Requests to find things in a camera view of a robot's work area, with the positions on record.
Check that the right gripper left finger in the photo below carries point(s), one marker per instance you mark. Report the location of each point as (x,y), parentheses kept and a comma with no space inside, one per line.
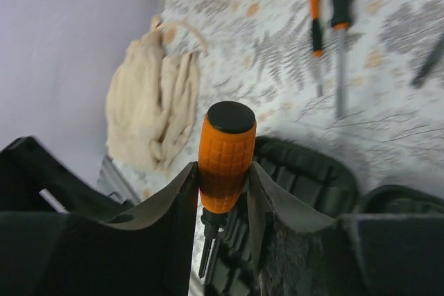
(145,250)

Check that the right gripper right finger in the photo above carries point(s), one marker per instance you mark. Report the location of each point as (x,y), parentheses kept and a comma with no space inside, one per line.
(297,250)

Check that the black plastic tool case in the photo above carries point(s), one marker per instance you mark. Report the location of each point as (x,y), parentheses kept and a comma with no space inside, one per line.
(320,182)

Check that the orange handled long-nose pliers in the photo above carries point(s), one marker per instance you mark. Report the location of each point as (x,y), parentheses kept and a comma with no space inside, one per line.
(225,154)

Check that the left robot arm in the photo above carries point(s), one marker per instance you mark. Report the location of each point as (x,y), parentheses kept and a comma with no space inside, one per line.
(27,167)

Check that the cream cloth bag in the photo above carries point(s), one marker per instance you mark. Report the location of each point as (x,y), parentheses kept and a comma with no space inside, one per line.
(152,100)

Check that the small black orange screwdriver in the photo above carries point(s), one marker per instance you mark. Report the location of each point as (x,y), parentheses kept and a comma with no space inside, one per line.
(317,43)

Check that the floral table cloth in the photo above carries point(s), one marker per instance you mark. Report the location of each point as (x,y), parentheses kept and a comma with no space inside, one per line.
(260,54)

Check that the large black orange screwdriver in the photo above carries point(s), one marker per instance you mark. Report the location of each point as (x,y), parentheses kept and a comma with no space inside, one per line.
(341,21)

